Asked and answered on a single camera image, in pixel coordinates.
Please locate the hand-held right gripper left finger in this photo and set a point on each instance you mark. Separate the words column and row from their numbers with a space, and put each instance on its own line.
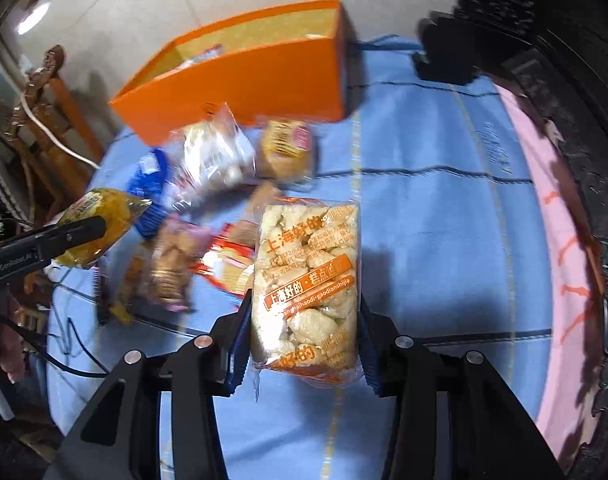
column 236, row 350

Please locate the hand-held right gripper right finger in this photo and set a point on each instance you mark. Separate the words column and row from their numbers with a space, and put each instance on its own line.
column 373, row 355

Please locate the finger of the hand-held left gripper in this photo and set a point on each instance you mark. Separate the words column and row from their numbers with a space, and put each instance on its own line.
column 69, row 237

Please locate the yellow snack packet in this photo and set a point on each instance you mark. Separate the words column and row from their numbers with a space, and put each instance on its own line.
column 111, row 207

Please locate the puffed rice cracker packet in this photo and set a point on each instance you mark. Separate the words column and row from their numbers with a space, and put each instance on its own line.
column 304, row 280

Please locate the orange cardboard box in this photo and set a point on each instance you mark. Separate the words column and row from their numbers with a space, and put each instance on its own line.
column 264, row 80

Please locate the person's left hand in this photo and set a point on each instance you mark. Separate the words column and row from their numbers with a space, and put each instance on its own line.
column 13, row 357

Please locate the red cookie packet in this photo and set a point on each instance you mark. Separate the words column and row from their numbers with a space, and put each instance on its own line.
column 229, row 266

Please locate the blue snack packet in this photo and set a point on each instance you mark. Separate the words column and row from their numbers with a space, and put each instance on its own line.
column 151, row 180

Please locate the brown biscuit packet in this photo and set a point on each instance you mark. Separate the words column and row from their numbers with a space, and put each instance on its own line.
column 174, row 260

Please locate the carved wooden chair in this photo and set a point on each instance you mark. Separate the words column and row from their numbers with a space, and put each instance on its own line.
column 59, row 120

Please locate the blue striped tablecloth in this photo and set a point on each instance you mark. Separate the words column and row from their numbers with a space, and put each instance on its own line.
column 433, row 240

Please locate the brown snack packet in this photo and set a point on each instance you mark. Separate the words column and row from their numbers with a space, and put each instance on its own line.
column 263, row 199

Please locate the clear white pastry packet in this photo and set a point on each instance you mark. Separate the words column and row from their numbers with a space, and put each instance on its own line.
column 214, row 155

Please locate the yellow round cake packet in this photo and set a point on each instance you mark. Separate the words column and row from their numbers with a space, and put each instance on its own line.
column 286, row 150

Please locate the pink cloth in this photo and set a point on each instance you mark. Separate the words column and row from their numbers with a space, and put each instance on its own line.
column 558, row 240

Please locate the dark carved wooden furniture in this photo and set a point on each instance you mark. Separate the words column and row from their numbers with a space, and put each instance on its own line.
column 573, row 60

